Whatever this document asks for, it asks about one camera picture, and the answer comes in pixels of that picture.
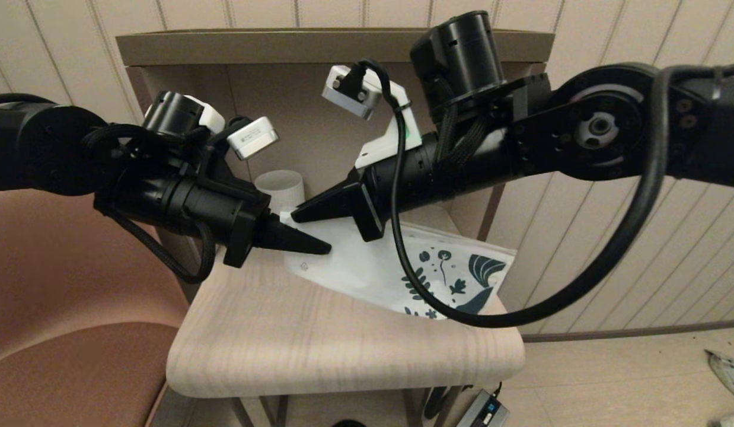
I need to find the brown upholstered chair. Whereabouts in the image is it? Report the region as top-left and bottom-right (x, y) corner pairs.
(0, 187), (193, 427)

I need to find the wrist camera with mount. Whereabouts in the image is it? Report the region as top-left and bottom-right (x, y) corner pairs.
(321, 63), (425, 170)
(182, 94), (280, 161)

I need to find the grey power adapter brick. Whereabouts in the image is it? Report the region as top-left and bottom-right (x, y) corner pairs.
(456, 390), (511, 427)

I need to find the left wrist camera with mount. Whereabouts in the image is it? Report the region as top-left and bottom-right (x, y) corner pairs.
(182, 94), (280, 161)

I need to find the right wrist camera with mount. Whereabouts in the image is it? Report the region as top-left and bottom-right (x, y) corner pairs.
(321, 63), (425, 170)

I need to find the white ribbed ceramic mug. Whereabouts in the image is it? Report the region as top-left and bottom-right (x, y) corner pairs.
(254, 170), (306, 215)

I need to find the beige brown shelf hutch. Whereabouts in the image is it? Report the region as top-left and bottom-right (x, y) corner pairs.
(115, 27), (556, 273)

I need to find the dark table leg frame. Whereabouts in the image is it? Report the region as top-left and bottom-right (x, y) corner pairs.
(229, 385), (464, 427)

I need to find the brown wall baseboard strip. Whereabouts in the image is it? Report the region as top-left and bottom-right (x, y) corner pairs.
(520, 320), (734, 345)

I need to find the crumpled grey patterned floor item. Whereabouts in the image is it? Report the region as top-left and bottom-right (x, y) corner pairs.
(704, 350), (734, 407)

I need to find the white floral zipper pouch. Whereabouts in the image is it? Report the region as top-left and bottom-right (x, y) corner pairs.
(281, 212), (516, 320)

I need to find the black right camera cable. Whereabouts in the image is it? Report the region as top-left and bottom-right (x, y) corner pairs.
(342, 58), (734, 329)

